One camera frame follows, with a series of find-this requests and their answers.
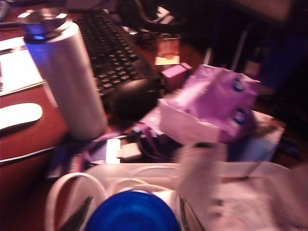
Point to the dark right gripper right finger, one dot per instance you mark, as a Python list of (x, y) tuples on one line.
[(188, 219)]

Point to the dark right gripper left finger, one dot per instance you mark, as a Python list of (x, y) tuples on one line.
[(78, 216)]

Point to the liquid glue bottle blue cap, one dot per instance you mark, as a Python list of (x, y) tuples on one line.
[(132, 214)]

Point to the translucent plastic box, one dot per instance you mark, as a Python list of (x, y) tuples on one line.
[(120, 172)]

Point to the small purple box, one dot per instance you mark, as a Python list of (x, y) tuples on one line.
[(174, 75)]

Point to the folded white paper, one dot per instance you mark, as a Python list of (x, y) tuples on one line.
[(240, 192)]

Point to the white flat mouse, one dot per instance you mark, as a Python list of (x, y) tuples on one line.
[(16, 116)]

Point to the purple tissue pack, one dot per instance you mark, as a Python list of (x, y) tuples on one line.
[(211, 101)]

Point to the black computer mouse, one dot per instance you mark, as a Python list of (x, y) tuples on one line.
[(132, 98)]

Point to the white insulated bottle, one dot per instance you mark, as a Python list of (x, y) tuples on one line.
[(69, 84)]

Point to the white paper sheets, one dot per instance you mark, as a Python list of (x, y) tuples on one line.
[(16, 69)]

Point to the orange card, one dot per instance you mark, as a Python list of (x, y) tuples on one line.
[(167, 54)]

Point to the black keyboard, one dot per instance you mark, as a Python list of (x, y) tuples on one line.
[(113, 53)]

